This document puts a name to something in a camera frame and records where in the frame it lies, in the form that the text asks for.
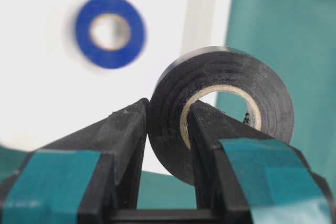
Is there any green table cloth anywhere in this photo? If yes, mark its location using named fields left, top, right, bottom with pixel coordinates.
left=0, top=0, right=336, bottom=211

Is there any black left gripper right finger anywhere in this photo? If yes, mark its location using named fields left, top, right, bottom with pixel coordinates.
left=188, top=101, right=335, bottom=223

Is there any white plastic case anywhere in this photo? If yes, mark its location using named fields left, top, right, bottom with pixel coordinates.
left=0, top=0, right=236, bottom=177

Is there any black tape roll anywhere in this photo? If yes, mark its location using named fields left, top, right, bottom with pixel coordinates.
left=147, top=46, right=294, bottom=184

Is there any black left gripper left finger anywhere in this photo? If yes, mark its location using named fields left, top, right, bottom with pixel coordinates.
left=1, top=98, right=149, bottom=223

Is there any blue tape roll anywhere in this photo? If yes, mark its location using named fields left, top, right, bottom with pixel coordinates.
left=75, top=0, right=146, bottom=69

